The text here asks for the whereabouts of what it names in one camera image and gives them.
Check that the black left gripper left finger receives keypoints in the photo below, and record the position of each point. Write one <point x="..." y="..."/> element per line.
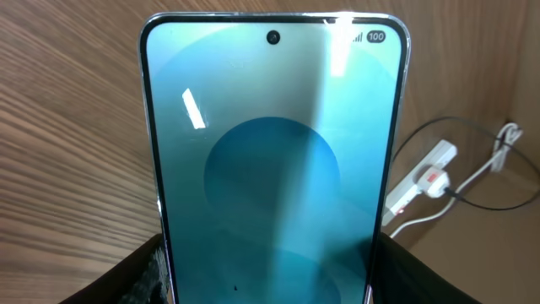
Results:
<point x="140" y="278"/>

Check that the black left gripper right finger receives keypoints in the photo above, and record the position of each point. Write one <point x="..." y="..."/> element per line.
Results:
<point x="400" y="278"/>

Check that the blue Galaxy smartphone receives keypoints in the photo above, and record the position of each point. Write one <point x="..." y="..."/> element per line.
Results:
<point x="272" y="138"/>

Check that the white USB charger plug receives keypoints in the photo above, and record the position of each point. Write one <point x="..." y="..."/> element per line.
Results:
<point x="433" y="182"/>

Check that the white power strip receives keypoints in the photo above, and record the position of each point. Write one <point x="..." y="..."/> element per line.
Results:
<point x="407" y="189"/>

